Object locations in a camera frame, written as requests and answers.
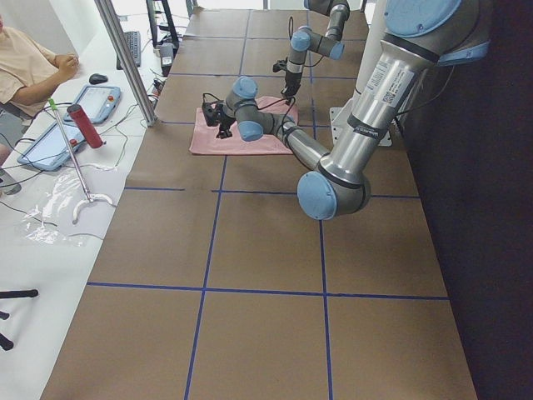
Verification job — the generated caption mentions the metal rod white hook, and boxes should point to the metal rod white hook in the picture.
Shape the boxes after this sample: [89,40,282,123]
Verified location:
[48,97,117,225]

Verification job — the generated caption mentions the lower teach pendant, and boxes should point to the lower teach pendant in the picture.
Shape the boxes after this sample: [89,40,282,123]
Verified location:
[17,122,71,172]

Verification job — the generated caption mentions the teach pendant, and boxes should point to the teach pendant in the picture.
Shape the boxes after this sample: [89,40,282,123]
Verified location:
[17,122,71,172]
[72,85,122,125]

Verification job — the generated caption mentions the aluminium frame post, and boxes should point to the aluminium frame post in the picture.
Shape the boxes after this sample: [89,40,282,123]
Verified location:
[94,0,157,127]

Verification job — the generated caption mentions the black box with label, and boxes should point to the black box with label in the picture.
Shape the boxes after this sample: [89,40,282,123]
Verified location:
[159,42,175,77]

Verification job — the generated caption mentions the red cylinder bottle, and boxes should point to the red cylinder bottle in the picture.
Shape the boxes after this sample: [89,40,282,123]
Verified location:
[67,103,104,148]

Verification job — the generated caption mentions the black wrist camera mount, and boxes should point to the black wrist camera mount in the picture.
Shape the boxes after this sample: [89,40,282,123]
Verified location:
[272,58,287,73]
[202,101,222,127]

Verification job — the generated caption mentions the clear plastic bag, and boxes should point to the clear plastic bag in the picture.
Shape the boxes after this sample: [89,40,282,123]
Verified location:
[18,169,88,248]

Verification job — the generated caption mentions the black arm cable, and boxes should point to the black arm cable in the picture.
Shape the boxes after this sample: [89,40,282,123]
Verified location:
[202,92,309,159]
[286,16,326,70]

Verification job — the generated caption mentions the seated person beige shirt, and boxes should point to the seated person beige shirt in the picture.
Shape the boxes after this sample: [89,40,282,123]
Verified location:
[0,10,81,168]

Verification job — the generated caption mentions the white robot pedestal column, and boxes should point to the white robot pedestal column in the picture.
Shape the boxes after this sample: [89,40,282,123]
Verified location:
[330,0,387,143]

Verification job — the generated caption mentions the pink Snoopy t-shirt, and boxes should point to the pink Snoopy t-shirt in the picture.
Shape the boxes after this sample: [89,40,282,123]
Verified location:
[189,96,299,156]

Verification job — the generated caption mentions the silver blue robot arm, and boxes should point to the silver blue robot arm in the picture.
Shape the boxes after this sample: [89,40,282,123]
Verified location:
[272,0,351,99]
[202,1,493,220]

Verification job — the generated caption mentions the black keyboard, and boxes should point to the black keyboard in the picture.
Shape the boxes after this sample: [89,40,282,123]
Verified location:
[123,31,142,67]

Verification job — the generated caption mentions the black computer mouse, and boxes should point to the black computer mouse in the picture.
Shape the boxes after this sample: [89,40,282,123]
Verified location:
[89,73,108,85]

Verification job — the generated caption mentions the black tripod legs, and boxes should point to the black tripod legs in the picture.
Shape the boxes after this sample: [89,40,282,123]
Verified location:
[0,287,39,352]

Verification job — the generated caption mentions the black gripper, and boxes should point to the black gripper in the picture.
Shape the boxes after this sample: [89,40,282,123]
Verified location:
[216,107,236,139]
[281,69,302,97]

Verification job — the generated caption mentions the upper teach pendant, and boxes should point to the upper teach pendant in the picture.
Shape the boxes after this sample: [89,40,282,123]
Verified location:
[72,85,122,125]

